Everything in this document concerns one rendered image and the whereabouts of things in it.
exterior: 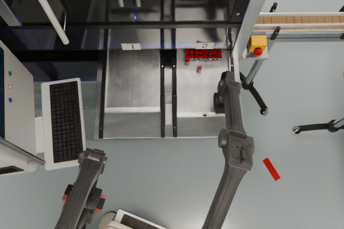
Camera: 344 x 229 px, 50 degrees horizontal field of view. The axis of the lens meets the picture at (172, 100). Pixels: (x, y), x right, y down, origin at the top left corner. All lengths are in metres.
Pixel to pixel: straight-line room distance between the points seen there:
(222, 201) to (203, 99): 0.71
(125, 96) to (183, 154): 0.94
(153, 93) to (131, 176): 0.94
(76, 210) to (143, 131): 0.75
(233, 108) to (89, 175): 0.54
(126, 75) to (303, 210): 1.53
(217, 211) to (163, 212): 1.38
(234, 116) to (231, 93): 0.16
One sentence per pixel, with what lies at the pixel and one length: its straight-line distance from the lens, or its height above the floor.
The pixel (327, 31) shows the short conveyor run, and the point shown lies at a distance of 2.00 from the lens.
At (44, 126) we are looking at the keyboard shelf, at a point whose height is 0.80.
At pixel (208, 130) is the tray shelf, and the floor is 0.88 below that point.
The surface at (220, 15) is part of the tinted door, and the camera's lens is 1.52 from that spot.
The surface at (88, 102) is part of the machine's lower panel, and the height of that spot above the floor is 0.22.
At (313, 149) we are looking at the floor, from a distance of 2.77.
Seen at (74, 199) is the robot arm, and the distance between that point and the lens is 1.07.
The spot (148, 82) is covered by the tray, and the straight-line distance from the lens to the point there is 1.79.
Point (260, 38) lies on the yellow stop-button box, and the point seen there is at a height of 1.03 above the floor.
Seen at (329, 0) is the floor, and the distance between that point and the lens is 3.33.
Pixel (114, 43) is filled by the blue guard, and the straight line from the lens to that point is 1.70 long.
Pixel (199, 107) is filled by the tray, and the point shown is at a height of 0.88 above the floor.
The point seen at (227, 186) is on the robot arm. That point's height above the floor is 1.41.
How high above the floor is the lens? 2.54
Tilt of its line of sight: 71 degrees down
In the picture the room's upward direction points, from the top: 1 degrees clockwise
